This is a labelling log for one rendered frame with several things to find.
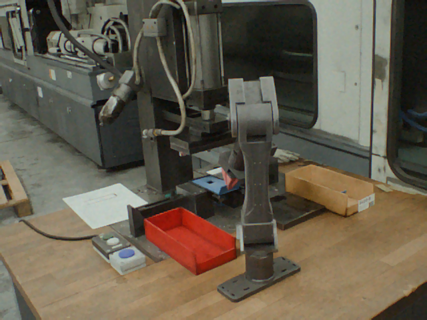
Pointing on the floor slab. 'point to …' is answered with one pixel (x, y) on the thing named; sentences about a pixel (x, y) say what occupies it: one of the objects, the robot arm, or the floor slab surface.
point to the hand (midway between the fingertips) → (229, 186)
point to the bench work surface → (230, 269)
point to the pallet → (15, 187)
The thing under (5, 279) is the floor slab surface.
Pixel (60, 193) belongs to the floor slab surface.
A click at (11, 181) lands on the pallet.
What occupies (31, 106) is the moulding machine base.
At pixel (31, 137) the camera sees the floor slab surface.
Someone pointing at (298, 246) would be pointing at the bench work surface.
